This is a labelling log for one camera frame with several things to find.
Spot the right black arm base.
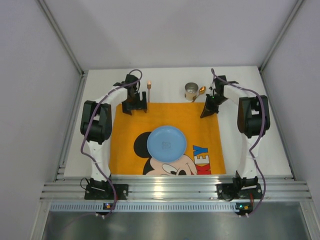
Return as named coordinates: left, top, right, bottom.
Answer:
left=216, top=171, right=263, bottom=202

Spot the perforated cable duct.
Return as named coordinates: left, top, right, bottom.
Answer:
left=50, top=202, right=252, bottom=213

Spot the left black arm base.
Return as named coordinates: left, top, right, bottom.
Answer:
left=80, top=177, right=129, bottom=200

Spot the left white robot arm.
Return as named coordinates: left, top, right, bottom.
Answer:
left=80, top=69, right=148, bottom=182

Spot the aluminium mounting rail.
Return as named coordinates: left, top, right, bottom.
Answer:
left=40, top=168, right=312, bottom=202

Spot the copper fork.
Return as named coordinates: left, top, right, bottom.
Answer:
left=147, top=80, right=152, bottom=103

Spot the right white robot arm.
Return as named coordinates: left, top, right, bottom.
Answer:
left=200, top=73, right=271, bottom=190

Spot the copper spoon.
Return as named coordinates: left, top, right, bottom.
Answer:
left=191, top=86, right=207, bottom=103

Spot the purple cable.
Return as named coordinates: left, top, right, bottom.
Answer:
left=210, top=68, right=267, bottom=218
left=79, top=69, right=143, bottom=216

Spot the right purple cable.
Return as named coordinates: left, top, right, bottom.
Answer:
left=210, top=68, right=267, bottom=218

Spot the orange Mickey Mouse cloth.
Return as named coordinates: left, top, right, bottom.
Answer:
left=109, top=102, right=226, bottom=176

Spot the small metal cup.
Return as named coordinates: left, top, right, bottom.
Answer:
left=184, top=82, right=199, bottom=101

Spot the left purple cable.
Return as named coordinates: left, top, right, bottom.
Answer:
left=79, top=69, right=143, bottom=216

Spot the blue plastic plate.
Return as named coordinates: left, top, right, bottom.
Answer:
left=146, top=125, right=187, bottom=163

